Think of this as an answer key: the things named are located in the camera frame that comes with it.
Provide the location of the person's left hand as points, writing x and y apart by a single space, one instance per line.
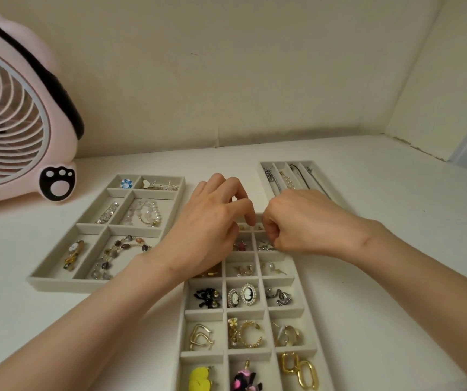
201 232

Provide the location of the person's right hand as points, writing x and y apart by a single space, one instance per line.
319 228

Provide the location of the gold bow stud earring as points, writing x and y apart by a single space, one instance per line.
211 274

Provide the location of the pink star earring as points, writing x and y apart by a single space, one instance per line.
242 246

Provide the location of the gold round stud earring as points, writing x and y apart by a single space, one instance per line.
258 228
244 228

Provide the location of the crystal stud earring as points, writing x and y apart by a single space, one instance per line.
264 246

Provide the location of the pink bow stud earring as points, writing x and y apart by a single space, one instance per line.
244 269

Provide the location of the rhinestone bow brooch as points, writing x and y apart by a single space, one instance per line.
162 185

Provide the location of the pearl drop earring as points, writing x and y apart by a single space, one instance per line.
271 266

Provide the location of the black bow earrings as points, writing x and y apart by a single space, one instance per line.
207 298

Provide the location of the grey necklace tray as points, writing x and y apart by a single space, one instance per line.
298 162

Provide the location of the white heart brooch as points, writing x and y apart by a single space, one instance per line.
146 184

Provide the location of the oval cameo earring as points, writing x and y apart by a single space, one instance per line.
233 299
249 294

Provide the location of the silver snake earring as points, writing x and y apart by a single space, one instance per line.
280 297

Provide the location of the grey earring grid tray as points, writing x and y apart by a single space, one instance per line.
205 314

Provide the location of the gold flower stud earring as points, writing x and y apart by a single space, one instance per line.
232 322

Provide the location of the gold heart hoop earring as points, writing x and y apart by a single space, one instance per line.
201 337

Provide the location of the gold chunky hoop earring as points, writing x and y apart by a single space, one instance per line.
242 333

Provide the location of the shiny wide hoop earring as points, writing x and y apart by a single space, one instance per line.
288 335

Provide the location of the gold oval hoop earring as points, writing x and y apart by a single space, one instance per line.
289 354
308 362

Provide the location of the yellow enamel earring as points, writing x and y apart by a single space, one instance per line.
194 382
205 371

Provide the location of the pink black bow earring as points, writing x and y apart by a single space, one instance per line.
245 380

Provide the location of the grey bracelet tray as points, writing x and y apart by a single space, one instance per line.
42 285

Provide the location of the person's left forearm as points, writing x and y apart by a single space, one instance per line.
66 329

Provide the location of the person's right forearm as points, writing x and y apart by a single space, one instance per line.
433 297

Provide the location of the white table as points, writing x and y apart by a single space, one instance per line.
420 207

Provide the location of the pink animal-shaped desk fan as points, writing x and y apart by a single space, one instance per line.
13 126

